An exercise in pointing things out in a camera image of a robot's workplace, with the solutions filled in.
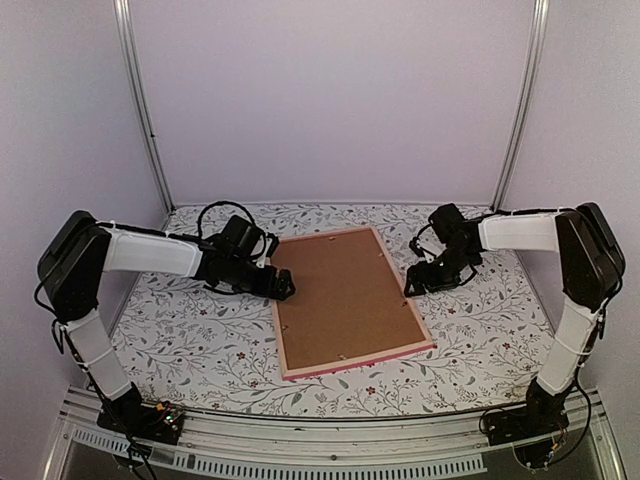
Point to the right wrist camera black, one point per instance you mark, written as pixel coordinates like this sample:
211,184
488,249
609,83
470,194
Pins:
449,226

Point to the pink wooden picture frame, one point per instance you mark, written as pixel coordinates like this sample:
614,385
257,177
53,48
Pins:
350,365

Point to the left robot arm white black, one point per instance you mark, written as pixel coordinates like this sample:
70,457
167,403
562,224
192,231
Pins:
70,272

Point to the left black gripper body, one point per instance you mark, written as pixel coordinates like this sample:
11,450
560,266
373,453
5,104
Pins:
242,281

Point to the aluminium front rail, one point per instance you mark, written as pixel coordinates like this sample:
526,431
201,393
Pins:
215,445

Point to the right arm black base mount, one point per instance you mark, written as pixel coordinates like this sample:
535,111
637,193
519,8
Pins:
542,415

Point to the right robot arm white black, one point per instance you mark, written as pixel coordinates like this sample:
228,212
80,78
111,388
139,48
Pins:
591,261

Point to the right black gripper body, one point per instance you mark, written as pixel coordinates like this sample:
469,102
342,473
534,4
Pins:
444,276

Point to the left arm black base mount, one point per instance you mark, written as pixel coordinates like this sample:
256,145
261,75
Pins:
159,422

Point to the left aluminium corner post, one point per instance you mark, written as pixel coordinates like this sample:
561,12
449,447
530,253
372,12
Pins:
126,35

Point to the right aluminium corner post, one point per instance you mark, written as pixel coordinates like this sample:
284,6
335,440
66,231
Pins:
534,55

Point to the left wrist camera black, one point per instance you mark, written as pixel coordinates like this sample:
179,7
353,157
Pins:
242,239

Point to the brown cardboard backing board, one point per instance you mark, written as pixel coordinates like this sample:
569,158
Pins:
345,295

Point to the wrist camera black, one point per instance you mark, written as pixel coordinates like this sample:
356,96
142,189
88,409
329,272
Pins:
242,239
449,226

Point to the aluminium corner post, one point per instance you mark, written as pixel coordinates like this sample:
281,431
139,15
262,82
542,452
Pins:
126,35
534,55

